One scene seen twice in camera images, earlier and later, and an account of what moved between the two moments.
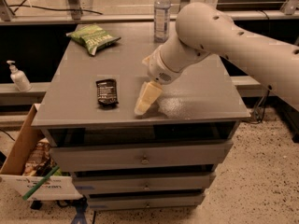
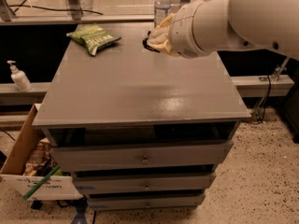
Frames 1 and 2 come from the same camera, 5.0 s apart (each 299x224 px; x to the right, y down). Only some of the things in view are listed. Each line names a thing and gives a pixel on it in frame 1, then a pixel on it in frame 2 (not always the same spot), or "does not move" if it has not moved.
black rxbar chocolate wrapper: [106, 92] → [146, 46]
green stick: [41, 182] does not move
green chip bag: [92, 36] does not move
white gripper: [158, 68] → [179, 36]
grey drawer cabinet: [124, 161] does not move
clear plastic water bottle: [162, 15] does not move
